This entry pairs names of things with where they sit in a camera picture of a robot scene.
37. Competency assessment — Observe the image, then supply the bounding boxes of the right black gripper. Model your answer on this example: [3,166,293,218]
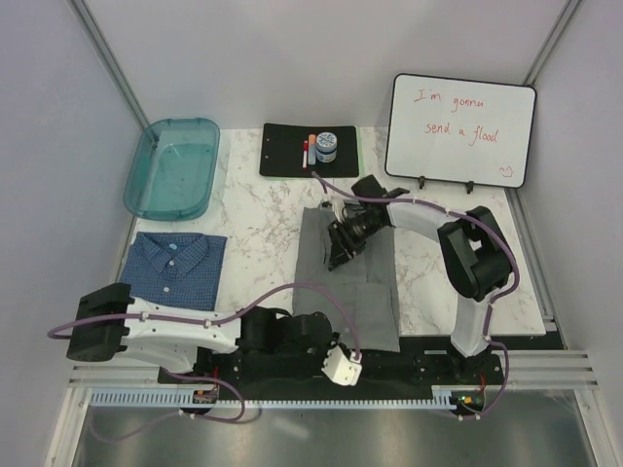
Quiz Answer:
[327,212,385,271]

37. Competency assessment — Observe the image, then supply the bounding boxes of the grey long sleeve shirt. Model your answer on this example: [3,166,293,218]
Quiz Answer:
[292,208,400,352]

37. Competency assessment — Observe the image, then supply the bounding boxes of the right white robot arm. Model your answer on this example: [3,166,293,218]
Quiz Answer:
[314,175,520,383]

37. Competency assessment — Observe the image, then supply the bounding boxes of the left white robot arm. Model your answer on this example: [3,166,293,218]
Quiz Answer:
[52,283,362,384]

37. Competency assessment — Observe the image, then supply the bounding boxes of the small blue lidded jar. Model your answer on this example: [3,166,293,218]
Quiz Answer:
[315,131,338,163]

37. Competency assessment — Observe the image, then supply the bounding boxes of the red whiteboard marker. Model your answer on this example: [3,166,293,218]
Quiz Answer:
[302,140,309,171]

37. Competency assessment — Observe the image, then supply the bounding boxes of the black clipboard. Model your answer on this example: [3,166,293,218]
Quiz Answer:
[259,123,361,179]

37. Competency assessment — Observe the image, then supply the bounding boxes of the whiteboard with red writing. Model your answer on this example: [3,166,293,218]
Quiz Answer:
[385,73,537,189]

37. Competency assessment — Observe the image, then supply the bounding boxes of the folded blue checked shirt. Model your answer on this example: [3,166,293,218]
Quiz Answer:
[120,232,227,311]

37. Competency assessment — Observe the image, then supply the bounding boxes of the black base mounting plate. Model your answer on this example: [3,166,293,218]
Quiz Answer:
[185,337,503,402]

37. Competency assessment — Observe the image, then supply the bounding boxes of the teal plastic bin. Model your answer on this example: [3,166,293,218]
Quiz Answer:
[123,118,220,222]

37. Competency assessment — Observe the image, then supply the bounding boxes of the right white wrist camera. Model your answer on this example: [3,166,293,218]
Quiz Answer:
[318,197,347,222]

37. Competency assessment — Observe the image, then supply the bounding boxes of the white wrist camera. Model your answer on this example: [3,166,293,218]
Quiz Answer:
[318,197,347,222]
[321,346,362,386]

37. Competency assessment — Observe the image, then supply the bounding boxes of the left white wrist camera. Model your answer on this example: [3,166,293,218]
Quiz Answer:
[321,346,362,386]

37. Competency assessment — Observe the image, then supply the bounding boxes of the white slotted cable duct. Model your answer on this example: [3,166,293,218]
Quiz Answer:
[89,388,457,411]

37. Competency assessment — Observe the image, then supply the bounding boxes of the aluminium frame rail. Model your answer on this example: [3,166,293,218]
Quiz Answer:
[68,350,599,390]

